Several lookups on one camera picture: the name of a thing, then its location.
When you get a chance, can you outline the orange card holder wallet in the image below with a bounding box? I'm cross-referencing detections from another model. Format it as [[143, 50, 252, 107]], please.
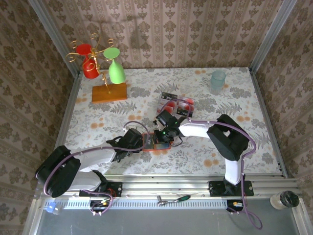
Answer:
[[142, 132, 171, 153]]

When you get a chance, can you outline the floral tablecloth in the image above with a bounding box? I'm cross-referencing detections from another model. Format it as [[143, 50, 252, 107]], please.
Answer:
[[57, 67, 282, 176]]

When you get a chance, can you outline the teal translucent plastic cup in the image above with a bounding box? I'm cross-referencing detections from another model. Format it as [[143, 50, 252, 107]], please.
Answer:
[[210, 70, 226, 95]]

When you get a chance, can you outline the green wine glass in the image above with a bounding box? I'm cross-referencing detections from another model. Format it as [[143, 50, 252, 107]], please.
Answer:
[[103, 47, 126, 85]]

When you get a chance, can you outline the grey metal shelf panel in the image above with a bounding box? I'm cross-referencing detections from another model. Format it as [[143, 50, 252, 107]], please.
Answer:
[[23, 198, 308, 235]]

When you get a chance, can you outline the red wine glass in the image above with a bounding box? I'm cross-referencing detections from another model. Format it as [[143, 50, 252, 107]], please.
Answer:
[[75, 43, 101, 79]]

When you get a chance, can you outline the blue white small connector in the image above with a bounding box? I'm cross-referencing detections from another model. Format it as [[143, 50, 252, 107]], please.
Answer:
[[45, 201, 62, 216]]

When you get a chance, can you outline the glass jar with black lid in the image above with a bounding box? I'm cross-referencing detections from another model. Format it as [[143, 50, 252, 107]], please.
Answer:
[[269, 190, 300, 211]]

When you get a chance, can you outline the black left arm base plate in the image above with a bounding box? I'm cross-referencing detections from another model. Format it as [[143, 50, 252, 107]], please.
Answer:
[[78, 181, 123, 198]]

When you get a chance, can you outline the aluminium mounting rail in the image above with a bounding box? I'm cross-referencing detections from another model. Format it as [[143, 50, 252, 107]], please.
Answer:
[[34, 174, 300, 199]]

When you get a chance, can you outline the gold wire rack wooden base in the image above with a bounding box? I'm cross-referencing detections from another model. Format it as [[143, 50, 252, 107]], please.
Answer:
[[65, 33, 128, 103]]

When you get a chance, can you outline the white slotted cable duct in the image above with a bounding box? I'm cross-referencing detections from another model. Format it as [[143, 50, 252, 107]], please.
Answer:
[[43, 197, 229, 210]]

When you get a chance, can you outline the black power connector bracket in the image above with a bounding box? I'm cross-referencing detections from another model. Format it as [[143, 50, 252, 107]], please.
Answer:
[[89, 199, 112, 213], [226, 199, 245, 213]]

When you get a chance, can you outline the ratchet wrench green black handle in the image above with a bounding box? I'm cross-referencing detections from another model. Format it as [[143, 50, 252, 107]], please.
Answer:
[[157, 194, 193, 206]]

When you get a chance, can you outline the aluminium table side rail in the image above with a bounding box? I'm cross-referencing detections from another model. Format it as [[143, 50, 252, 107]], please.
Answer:
[[55, 72, 83, 150], [248, 68, 289, 178]]

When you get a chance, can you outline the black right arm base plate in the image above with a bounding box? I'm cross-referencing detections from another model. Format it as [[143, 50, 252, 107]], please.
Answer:
[[209, 180, 255, 197]]

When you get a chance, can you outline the aluminium frame post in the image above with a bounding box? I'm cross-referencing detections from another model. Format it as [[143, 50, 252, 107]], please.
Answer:
[[249, 0, 298, 73], [28, 0, 83, 78]]

